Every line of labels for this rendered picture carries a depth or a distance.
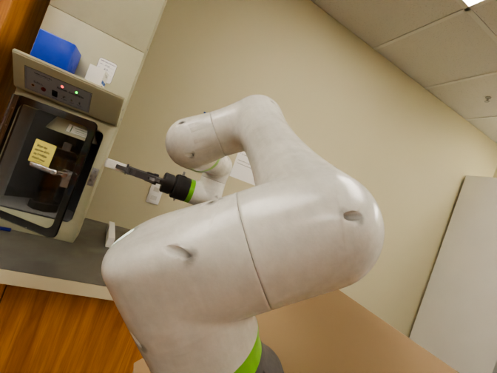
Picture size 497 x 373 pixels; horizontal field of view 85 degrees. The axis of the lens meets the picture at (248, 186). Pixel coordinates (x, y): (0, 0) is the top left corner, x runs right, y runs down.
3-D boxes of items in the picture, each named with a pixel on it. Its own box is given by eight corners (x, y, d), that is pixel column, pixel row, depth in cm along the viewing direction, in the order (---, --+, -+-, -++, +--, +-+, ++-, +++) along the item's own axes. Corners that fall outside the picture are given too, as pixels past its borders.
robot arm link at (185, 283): (297, 388, 27) (236, 214, 22) (148, 434, 27) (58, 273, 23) (276, 303, 40) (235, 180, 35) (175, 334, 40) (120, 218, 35)
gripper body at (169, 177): (174, 175, 107) (151, 166, 103) (177, 176, 99) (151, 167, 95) (168, 192, 106) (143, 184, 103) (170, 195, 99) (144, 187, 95)
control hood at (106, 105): (15, 86, 91) (26, 58, 91) (117, 126, 104) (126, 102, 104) (-1, 78, 80) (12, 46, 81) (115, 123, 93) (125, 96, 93)
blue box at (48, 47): (39, 64, 92) (49, 39, 92) (72, 78, 96) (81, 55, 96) (29, 55, 83) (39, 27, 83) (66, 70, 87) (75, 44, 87)
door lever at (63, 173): (41, 169, 89) (44, 161, 89) (66, 178, 88) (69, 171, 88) (26, 166, 83) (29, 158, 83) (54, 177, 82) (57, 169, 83)
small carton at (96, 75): (87, 83, 96) (94, 68, 96) (103, 90, 97) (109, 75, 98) (83, 80, 91) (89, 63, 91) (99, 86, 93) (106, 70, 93)
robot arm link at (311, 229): (417, 192, 21) (271, 81, 67) (217, 256, 21) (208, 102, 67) (412, 294, 28) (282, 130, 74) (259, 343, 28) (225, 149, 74)
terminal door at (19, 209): (-27, 206, 90) (17, 94, 91) (55, 239, 88) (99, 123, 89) (-29, 206, 89) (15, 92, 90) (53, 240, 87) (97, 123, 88)
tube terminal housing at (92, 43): (-1, 205, 113) (66, 33, 115) (85, 226, 126) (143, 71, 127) (-36, 219, 90) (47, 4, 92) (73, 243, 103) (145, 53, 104)
